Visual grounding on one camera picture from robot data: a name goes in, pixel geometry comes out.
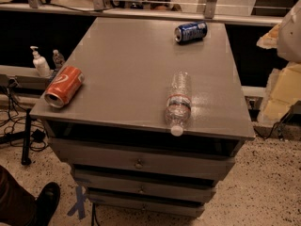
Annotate white pump soap bottle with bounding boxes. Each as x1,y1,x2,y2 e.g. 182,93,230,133
30,46,51,77

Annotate red coke can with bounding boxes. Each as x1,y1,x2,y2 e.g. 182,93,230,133
44,66,85,108

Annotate bottom drawer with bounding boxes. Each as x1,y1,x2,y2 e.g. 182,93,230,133
87,191,204,218

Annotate small clear bottle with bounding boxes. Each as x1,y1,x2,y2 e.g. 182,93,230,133
53,49,65,69

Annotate black floor cables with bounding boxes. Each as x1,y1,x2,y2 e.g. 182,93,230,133
0,85,50,153

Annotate drawer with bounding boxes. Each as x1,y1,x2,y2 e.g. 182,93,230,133
72,169,215,202
49,137,235,181
87,191,204,218

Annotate brown trouser leg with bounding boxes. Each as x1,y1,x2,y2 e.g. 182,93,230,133
0,166,36,226

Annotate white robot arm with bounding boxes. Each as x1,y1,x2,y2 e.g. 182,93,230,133
257,0,301,124

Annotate blue pepsi can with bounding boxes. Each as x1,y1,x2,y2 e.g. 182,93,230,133
174,21,208,43

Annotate black shoe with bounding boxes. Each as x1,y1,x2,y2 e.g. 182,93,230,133
31,182,60,226

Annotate top drawer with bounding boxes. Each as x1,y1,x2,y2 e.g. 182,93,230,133
49,137,235,181

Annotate clear plastic water bottle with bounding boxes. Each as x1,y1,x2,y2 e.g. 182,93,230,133
165,72,192,137

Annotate middle drawer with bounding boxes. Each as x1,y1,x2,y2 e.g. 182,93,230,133
72,169,215,202

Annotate grey drawer cabinet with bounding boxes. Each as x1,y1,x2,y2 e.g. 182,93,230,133
29,16,257,218

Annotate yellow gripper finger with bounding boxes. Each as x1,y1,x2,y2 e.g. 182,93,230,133
256,24,279,49
257,62,301,125

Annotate black stand pole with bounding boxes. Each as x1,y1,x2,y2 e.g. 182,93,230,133
21,109,31,166

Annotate blue tape cross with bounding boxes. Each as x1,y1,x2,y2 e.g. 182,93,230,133
67,185,91,220

